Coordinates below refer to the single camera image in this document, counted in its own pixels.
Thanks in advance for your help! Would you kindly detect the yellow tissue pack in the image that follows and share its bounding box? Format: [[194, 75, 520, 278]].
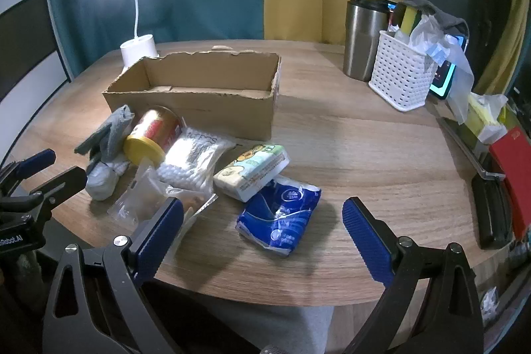
[[465, 93, 509, 143]]

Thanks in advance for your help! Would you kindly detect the cartoon print tissue pack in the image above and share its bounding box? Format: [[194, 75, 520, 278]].
[[213, 144, 291, 203]]

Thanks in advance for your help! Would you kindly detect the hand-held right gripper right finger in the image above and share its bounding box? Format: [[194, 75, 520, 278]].
[[342, 196, 486, 354]]

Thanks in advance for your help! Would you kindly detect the crumpled white paper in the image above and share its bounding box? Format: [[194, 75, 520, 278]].
[[479, 285, 502, 317]]

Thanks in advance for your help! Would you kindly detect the yellow sponge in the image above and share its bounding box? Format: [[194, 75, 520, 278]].
[[394, 5, 421, 33]]

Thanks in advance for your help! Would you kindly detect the stainless steel tumbler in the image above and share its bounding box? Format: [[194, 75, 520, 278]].
[[342, 0, 397, 83]]

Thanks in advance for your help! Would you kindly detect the grey metal stand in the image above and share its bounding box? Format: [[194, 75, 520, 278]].
[[437, 115, 504, 180]]

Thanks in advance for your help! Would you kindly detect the cardboard box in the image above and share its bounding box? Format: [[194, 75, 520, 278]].
[[102, 50, 282, 142]]

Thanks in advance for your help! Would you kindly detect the red notebook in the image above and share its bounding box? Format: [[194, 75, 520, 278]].
[[489, 126, 531, 241]]

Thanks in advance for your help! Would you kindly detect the white plastic basket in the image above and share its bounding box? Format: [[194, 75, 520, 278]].
[[368, 30, 440, 112]]

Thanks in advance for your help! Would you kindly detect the black case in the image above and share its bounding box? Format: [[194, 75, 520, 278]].
[[471, 172, 515, 251]]

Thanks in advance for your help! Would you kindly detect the blue tissue pack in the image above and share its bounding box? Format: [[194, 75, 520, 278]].
[[236, 176, 322, 257]]

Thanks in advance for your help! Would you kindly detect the crumpled translucent plastic bag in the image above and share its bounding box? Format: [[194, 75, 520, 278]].
[[409, 14, 476, 124]]

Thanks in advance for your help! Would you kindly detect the phone with lit screen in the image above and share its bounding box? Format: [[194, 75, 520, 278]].
[[427, 33, 469, 101]]

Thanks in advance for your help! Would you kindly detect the grey sock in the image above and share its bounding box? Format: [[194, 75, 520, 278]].
[[75, 105, 135, 168]]

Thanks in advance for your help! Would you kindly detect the red can with yellow lid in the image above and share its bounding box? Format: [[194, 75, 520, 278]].
[[123, 106, 183, 168]]

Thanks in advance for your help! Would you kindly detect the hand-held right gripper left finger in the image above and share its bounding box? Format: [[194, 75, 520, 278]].
[[41, 196, 185, 354]]

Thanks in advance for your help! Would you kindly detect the cotton swabs bag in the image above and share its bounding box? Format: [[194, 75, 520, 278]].
[[155, 126, 237, 197]]

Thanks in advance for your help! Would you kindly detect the white sock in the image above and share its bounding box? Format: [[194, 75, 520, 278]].
[[86, 155, 130, 201]]

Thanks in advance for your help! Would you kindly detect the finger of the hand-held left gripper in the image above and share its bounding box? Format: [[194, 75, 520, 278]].
[[0, 149, 56, 191], [23, 166, 88, 214]]

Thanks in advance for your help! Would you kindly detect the grey cloth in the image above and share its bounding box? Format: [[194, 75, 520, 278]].
[[402, 0, 469, 37]]

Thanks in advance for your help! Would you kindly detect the clear plastic bag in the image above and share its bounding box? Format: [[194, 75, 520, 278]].
[[107, 163, 218, 234]]

